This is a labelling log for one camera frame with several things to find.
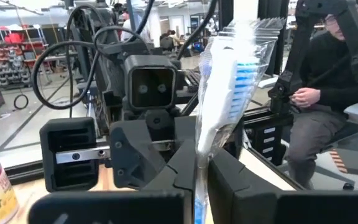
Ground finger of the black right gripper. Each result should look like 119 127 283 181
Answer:
173 115 198 150
39 117 167 193

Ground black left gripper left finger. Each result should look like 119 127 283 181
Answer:
28 139 197 224

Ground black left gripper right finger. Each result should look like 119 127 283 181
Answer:
206 148 358 224

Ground blue toothbrush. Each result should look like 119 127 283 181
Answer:
194 17 287 224

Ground black drawer cabinet white labels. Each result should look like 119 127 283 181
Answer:
244 114 293 166

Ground person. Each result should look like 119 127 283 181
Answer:
121 11 151 43
286 0 358 190
160 29 183 52

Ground shelf rack with red bins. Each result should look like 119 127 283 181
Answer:
0 24 49 88

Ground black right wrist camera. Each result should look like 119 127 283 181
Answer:
123 55 177 110

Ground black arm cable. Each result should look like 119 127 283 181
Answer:
93 0 155 62
31 40 105 110
175 0 219 60

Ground black cable ring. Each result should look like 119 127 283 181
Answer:
13 94 30 110

